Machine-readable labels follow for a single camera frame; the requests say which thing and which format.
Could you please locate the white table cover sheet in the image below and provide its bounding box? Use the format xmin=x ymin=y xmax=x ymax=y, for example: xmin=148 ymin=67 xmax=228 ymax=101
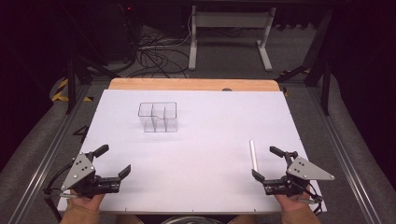
xmin=57 ymin=89 xmax=328 ymax=215

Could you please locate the left hand-held gripper cable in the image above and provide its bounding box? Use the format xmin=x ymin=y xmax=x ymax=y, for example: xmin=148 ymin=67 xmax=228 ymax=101
xmin=42 ymin=161 xmax=75 ymax=201

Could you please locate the person's left hand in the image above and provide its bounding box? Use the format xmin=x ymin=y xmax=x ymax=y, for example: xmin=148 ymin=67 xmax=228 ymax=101
xmin=67 ymin=189 xmax=106 ymax=213

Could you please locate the black metal stand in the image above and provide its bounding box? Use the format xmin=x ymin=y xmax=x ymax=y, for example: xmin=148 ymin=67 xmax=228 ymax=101
xmin=64 ymin=54 xmax=120 ymax=116
xmin=275 ymin=8 xmax=333 ymax=117

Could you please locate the hand-held gripper cable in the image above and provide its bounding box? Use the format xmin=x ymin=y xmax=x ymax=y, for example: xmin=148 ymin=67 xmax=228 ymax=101
xmin=42 ymin=161 xmax=75 ymax=201
xmin=297 ymin=181 xmax=325 ymax=217

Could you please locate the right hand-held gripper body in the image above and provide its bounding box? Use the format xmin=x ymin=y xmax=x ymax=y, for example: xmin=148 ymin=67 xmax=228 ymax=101
xmin=262 ymin=150 xmax=336 ymax=198

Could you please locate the black triangular bracket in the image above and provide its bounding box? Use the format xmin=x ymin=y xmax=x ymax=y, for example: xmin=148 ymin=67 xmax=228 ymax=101
xmin=72 ymin=124 xmax=91 ymax=145

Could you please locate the aluminium floor rail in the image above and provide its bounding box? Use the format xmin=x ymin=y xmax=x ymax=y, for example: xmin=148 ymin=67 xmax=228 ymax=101
xmin=6 ymin=85 xmax=92 ymax=224
xmin=306 ymin=85 xmax=384 ymax=224

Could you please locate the tangle of black floor cables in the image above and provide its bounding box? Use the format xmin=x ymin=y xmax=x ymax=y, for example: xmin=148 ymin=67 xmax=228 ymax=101
xmin=124 ymin=26 xmax=191 ymax=79

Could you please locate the silver metal tube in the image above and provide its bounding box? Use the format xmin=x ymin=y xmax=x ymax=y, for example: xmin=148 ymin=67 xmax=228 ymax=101
xmin=248 ymin=138 xmax=260 ymax=173

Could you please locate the person's right hand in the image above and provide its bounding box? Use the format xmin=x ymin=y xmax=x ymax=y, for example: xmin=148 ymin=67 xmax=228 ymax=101
xmin=274 ymin=186 xmax=313 ymax=214

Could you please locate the clear acrylic compartment organizer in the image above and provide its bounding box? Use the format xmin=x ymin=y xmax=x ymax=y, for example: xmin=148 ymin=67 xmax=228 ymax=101
xmin=137 ymin=101 xmax=179 ymax=134

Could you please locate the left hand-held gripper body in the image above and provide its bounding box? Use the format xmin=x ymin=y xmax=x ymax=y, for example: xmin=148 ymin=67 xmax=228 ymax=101
xmin=60 ymin=150 xmax=121 ymax=200

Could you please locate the white metal stand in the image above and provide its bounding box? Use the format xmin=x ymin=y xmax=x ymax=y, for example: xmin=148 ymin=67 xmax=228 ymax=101
xmin=188 ymin=5 xmax=277 ymax=73

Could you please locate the yellow black hazard tape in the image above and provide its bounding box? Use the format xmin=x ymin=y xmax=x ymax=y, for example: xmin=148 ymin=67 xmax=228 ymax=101
xmin=50 ymin=77 xmax=94 ymax=103

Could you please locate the right hand-held gripper cable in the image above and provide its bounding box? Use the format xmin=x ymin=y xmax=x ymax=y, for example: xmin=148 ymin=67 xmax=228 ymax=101
xmin=297 ymin=181 xmax=325 ymax=217

